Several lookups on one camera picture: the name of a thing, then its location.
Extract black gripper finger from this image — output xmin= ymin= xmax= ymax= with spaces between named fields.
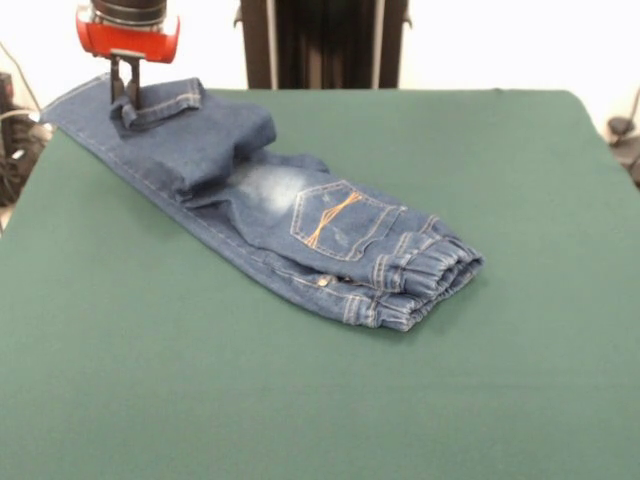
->
xmin=108 ymin=52 xmax=126 ymax=104
xmin=125 ymin=57 xmax=145 ymax=112

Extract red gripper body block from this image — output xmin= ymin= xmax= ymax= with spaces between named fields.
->
xmin=75 ymin=4 xmax=181 ymax=66

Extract blue denim jeans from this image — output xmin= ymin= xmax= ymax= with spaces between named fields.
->
xmin=39 ymin=72 xmax=486 ymax=334

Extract dark wheeled stand base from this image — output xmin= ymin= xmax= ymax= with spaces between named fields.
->
xmin=606 ymin=115 xmax=640 ymax=189
xmin=0 ymin=72 xmax=55 ymax=207

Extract dark green table cloth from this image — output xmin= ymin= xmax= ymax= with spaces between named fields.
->
xmin=0 ymin=88 xmax=640 ymax=480

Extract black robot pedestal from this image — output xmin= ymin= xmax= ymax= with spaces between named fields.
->
xmin=239 ymin=0 xmax=412 ymax=90

